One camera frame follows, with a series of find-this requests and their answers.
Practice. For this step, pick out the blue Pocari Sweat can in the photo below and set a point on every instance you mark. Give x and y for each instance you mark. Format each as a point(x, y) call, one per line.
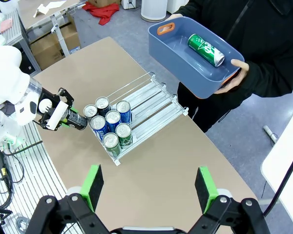
point(113, 119)
point(124, 109)
point(98, 125)

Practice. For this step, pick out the white power strip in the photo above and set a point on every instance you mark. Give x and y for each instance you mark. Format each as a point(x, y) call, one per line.
point(269, 132)

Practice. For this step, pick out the red cloth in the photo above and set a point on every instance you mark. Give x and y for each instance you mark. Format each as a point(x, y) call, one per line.
point(105, 13)

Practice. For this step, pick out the large white table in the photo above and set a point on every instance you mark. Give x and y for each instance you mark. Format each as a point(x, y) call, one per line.
point(283, 158)

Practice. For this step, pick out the white folded paper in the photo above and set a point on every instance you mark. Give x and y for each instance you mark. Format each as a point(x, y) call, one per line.
point(47, 6)

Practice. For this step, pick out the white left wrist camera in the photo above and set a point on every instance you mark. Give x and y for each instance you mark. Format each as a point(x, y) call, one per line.
point(57, 114)

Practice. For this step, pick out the black sleeved left forearm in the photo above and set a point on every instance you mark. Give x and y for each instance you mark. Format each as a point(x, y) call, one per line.
point(271, 78)

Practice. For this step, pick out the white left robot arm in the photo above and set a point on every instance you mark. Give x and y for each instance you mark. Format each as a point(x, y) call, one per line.
point(5, 80)

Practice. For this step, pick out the white appliance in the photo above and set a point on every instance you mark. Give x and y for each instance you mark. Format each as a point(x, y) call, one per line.
point(128, 3)

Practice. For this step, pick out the blue plastic bin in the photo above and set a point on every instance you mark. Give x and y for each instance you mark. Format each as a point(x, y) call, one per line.
point(175, 61)

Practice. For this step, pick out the wooden desk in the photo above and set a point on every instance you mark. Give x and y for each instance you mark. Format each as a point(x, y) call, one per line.
point(39, 7)

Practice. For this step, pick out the black sleeved right forearm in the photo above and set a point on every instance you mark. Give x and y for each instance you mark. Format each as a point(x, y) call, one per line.
point(185, 8)

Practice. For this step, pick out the black Pepsi can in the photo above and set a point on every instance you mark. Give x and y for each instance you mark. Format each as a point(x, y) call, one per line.
point(77, 121)
point(90, 112)
point(102, 105)

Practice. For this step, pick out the large cardboard box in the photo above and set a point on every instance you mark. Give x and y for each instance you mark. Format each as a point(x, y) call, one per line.
point(51, 46)

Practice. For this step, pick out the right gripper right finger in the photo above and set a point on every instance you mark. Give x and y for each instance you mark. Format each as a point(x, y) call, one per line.
point(210, 192)

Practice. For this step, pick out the person's left hand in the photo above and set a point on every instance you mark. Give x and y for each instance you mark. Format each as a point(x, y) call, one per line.
point(234, 80)

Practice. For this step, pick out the white air purifier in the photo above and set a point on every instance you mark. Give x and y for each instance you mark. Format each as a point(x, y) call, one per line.
point(153, 9)

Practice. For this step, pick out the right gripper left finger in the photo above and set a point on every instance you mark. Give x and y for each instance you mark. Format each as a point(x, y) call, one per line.
point(88, 190)

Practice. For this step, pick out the clear white can dispenser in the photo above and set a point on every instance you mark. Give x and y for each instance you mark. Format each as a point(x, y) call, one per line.
point(149, 102)

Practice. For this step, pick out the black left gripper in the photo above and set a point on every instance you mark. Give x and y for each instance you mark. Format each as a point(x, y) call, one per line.
point(54, 97)

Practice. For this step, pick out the person's right hand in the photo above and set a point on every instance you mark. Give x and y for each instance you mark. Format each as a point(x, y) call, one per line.
point(174, 16)

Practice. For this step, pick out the green beverage can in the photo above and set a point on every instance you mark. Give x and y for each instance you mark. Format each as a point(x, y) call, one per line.
point(111, 143)
point(205, 50)
point(124, 133)

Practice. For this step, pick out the person in black jacket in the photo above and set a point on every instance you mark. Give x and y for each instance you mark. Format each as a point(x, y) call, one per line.
point(271, 36)

